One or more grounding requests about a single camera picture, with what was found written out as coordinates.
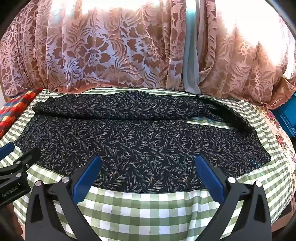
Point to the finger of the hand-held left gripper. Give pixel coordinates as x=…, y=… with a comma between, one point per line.
x=6, y=150
x=20, y=162

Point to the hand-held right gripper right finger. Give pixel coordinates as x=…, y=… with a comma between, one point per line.
x=209, y=179

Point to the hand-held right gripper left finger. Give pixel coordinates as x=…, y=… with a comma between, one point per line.
x=87, y=178

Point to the dark leaf-print pants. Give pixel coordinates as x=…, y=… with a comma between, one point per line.
x=138, y=143

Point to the green checked bed sheet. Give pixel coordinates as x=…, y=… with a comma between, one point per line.
x=138, y=208

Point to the floral bed sheet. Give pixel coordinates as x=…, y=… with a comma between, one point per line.
x=277, y=129

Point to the blue plastic crate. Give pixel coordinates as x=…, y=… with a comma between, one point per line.
x=289, y=115

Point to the grey fabric strip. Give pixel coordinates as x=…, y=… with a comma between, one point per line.
x=192, y=64

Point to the pink floral curtain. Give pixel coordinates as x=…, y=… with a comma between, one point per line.
x=235, y=60
x=92, y=46

